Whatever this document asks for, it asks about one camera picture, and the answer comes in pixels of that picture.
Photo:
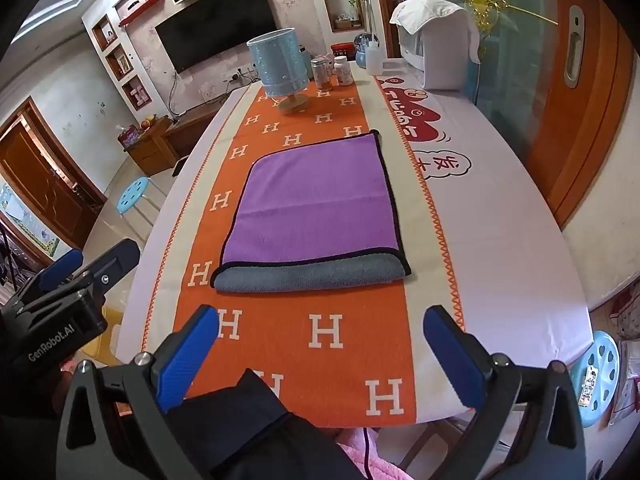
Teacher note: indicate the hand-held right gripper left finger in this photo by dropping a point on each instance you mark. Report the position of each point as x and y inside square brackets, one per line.
[194, 352]

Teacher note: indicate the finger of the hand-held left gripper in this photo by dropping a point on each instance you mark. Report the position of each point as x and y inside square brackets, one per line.
[116, 259]
[59, 269]

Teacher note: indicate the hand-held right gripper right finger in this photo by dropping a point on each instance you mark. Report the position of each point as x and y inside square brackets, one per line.
[452, 360]

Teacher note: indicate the purple and grey towel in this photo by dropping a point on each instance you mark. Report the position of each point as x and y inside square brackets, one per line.
[315, 200]

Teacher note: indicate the yellow chair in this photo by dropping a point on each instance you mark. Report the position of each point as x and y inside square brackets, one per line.
[102, 340]

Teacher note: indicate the light blue plastic stool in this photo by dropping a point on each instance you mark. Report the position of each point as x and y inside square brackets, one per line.
[597, 375]
[133, 194]

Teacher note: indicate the person's dark jacket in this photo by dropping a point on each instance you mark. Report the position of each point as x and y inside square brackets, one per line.
[240, 425]

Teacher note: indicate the brown wooden door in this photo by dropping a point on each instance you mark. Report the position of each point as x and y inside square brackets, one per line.
[45, 170]

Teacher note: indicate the white cartoon-print tablecloth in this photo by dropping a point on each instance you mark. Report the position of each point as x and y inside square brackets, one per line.
[500, 260]

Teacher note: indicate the orange letter-pattern blanket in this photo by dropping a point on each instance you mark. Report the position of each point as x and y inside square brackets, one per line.
[305, 330]

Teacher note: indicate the pink box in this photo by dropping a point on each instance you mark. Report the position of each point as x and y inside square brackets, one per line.
[129, 136]

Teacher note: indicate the wooden television cabinet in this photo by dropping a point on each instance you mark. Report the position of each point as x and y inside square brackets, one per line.
[165, 137]

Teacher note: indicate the pink fluffy cloth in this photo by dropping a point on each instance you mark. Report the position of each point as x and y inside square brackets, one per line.
[367, 460]

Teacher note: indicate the pile of pink packets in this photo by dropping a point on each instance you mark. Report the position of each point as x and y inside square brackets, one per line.
[627, 360]

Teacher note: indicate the blue cylindrical table lamp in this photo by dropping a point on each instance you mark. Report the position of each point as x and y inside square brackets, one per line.
[280, 67]

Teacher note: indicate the orange-framed glass sliding door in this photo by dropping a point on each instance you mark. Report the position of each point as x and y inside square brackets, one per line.
[550, 85]

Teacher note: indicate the white pill bottle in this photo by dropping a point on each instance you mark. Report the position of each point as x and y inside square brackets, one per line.
[343, 71]

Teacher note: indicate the white water dispenser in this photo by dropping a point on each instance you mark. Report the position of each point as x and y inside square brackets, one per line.
[442, 57]

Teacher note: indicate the red box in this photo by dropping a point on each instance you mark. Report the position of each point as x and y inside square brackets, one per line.
[343, 51]

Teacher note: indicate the white squeeze bottle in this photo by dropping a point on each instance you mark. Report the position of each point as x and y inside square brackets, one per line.
[373, 54]

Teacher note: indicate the blue round vase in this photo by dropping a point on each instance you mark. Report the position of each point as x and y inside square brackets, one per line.
[361, 52]

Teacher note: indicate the white cloth cover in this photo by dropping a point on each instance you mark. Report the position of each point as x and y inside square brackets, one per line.
[430, 10]

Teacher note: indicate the colourful wall poster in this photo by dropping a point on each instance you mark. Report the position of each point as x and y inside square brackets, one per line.
[30, 222]

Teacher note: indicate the red wall shelf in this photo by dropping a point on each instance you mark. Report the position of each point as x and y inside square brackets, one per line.
[140, 9]

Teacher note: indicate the black wall television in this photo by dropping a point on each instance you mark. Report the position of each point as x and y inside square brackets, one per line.
[215, 22]

